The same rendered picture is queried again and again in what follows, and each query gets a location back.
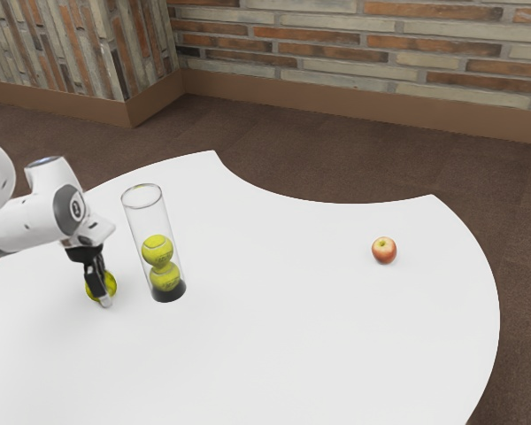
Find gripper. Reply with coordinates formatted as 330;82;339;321
65;242;115;309

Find yellow tennis ball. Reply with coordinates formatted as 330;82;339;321
141;234;174;268
149;261;181;293
84;270;119;303

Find clear plastic ball tube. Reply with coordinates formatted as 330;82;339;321
120;182;188;305

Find red apple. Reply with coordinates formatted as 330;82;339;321
371;236;398;266

